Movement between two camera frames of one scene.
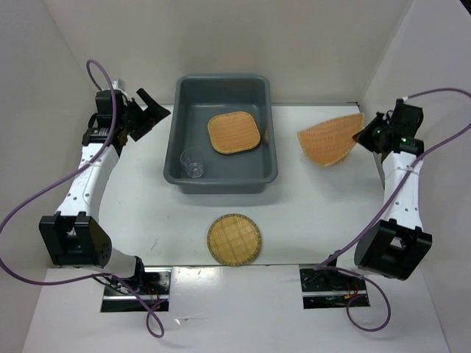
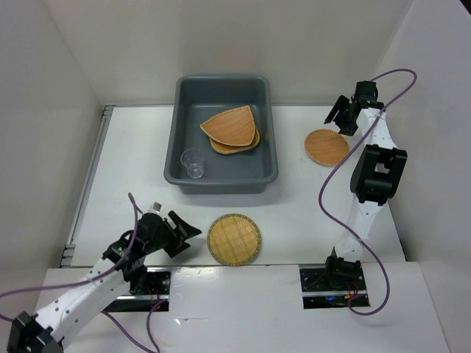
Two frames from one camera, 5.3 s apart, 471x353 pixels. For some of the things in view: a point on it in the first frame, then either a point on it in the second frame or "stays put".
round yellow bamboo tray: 234,240 stays put
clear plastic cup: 191,158 stays put
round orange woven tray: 331,156 stays put
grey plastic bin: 196,98 stays put
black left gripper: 153,113 to 177,247
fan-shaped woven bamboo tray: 327,143 to 235,126
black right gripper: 363,136 to 342,103
